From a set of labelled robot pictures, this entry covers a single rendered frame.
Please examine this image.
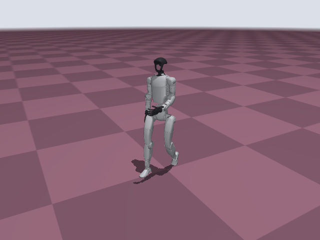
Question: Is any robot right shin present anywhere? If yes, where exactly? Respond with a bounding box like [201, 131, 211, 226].
[144, 144, 153, 170]

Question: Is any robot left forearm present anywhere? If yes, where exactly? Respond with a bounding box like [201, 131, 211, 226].
[162, 96, 175, 112]

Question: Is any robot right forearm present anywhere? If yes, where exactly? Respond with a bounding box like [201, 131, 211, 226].
[145, 98, 152, 113]

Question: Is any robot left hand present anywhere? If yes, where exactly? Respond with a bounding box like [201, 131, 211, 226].
[147, 105, 164, 116]

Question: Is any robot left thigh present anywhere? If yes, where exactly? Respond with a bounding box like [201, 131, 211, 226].
[164, 114, 176, 150]

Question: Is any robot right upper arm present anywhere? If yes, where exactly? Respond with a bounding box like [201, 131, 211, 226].
[144, 76, 152, 100]

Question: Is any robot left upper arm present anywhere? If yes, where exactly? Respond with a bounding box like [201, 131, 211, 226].
[166, 76, 176, 100]

